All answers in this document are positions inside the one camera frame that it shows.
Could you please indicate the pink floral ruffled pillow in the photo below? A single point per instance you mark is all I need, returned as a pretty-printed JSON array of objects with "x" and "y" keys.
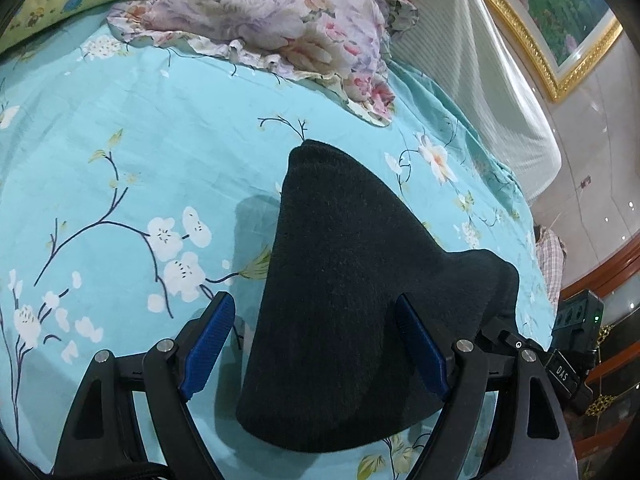
[{"x": 260, "y": 10}]

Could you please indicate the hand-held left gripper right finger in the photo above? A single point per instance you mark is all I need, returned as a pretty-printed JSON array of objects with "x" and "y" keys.
[{"x": 422, "y": 350}]

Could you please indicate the gold framed landscape painting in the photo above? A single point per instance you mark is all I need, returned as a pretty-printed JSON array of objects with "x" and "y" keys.
[{"x": 555, "y": 5}]

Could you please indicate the brown wooden furniture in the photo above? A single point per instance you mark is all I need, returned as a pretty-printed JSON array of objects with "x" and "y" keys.
[{"x": 615, "y": 267}]

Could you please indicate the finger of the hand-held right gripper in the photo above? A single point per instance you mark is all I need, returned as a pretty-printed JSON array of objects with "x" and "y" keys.
[{"x": 505, "y": 337}]

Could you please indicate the checkered cloth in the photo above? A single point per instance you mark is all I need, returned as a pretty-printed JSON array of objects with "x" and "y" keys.
[{"x": 550, "y": 250}]

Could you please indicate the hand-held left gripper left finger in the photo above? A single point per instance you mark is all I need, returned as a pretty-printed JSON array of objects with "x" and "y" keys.
[{"x": 210, "y": 345}]

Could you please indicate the black power strip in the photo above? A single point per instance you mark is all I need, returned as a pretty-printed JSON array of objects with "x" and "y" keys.
[{"x": 580, "y": 312}]

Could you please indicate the turquoise floral bed sheet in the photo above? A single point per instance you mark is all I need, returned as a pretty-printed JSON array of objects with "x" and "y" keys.
[{"x": 100, "y": 135}]

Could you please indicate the striped padded headboard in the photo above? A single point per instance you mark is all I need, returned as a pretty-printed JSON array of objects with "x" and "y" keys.
[{"x": 475, "y": 85}]

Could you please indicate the black pants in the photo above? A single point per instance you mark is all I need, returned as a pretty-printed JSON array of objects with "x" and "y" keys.
[{"x": 340, "y": 285}]

